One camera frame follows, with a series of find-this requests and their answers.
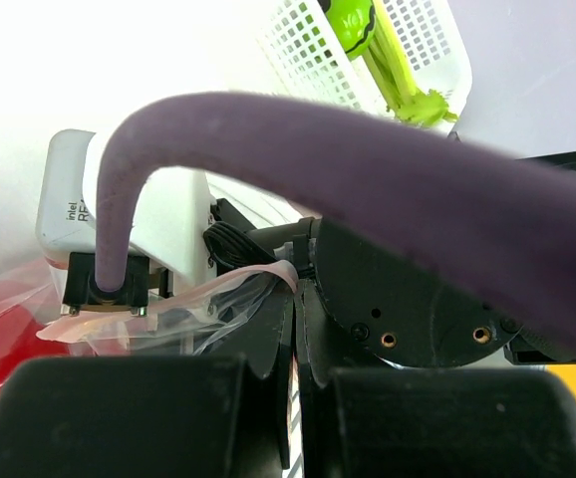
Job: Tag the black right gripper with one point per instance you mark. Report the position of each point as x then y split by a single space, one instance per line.
386 304

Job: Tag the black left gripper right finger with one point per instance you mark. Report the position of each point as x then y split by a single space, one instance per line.
361 417

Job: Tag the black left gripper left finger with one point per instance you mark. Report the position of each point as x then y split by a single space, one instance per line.
221 414

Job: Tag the pale green toy celery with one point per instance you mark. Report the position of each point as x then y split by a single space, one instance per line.
392 72

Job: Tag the green toy pepper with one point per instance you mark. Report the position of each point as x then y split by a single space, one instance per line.
353 22

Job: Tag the clear polka dot zip bag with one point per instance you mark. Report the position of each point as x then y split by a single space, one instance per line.
216 308

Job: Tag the white plastic basket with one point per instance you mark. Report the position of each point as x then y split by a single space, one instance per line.
310 63

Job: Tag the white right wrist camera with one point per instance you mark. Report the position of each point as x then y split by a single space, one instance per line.
114 231

